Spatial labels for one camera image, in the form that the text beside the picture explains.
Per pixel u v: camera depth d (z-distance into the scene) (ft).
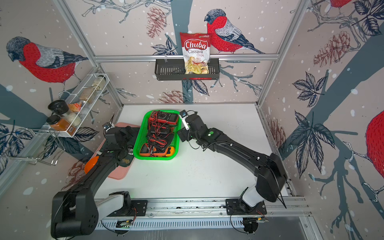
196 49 2.72
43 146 2.13
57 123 1.96
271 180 1.32
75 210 1.30
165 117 3.21
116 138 2.11
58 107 2.03
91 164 2.85
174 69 3.12
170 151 2.94
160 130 2.95
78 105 2.29
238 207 2.38
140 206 2.40
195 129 1.98
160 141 2.76
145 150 2.84
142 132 3.10
